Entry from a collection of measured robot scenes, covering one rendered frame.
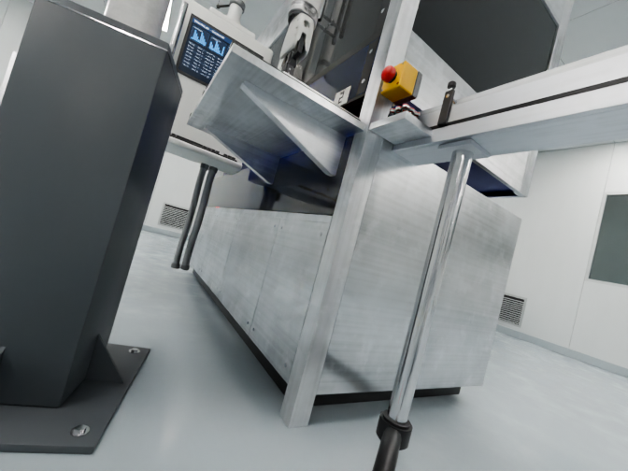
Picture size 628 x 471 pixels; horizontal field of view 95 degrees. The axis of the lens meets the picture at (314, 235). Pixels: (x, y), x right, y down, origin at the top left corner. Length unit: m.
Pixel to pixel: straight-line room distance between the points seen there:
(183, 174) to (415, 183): 5.59
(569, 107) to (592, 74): 0.06
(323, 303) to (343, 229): 0.21
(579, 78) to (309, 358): 0.84
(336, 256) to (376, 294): 0.21
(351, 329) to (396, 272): 0.24
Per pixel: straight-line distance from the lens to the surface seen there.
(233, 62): 0.80
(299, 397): 0.91
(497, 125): 0.77
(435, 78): 1.15
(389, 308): 1.00
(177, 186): 6.26
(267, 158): 1.36
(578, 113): 0.72
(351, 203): 0.83
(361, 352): 0.98
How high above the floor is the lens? 0.49
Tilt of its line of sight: 3 degrees up
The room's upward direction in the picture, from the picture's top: 15 degrees clockwise
